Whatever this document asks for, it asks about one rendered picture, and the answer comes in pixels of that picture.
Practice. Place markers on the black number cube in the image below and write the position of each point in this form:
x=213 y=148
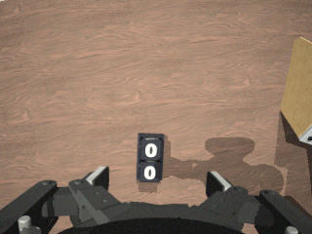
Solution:
x=149 y=171
x=150 y=149

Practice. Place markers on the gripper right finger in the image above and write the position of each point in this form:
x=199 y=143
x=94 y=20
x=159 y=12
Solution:
x=235 y=201

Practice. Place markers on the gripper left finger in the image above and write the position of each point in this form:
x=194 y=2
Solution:
x=25 y=215

